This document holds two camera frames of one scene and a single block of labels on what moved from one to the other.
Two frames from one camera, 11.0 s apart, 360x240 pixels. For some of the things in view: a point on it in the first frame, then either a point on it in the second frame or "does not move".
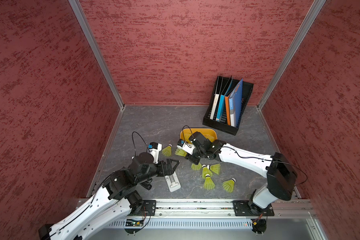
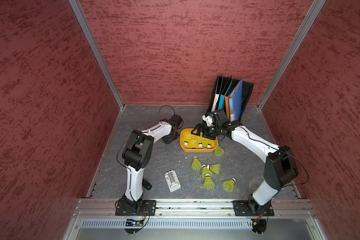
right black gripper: (193, 158) to (205, 133)
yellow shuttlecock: (205, 171) does not move
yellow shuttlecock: (196, 167) does not move
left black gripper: (169, 171) to (167, 141)
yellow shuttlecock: (229, 185) does not move
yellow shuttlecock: (215, 168) does not move
